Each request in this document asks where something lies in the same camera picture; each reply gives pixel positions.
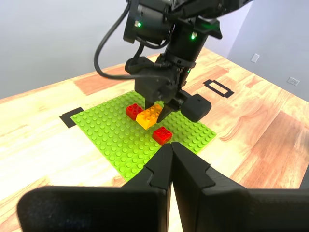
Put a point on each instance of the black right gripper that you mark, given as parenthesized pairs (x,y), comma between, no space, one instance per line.
(154,82)

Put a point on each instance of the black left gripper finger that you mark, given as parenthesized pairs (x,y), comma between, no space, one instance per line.
(96,207)
(231,207)

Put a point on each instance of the yellow two-by-four brick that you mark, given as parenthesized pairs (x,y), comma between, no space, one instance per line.
(147,118)

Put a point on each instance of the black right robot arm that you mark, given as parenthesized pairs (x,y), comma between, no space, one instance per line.
(183,46)

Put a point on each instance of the red two-by-two brick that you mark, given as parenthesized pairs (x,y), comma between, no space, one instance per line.
(161,135)
(132,111)

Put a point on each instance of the green lego baseplate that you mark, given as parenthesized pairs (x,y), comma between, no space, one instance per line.
(108,135)

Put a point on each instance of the black tape rectangle outline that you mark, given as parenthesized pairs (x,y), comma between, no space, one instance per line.
(228,93)

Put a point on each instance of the black tape corner marker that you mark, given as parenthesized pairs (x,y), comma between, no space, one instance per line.
(66,118)

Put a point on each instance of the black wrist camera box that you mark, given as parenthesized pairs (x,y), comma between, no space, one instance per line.
(196,108)

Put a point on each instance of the white wall switch plate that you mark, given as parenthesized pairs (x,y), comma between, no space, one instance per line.
(255,58)

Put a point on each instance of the white wall power outlet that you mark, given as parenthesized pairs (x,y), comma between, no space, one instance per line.
(294,81)

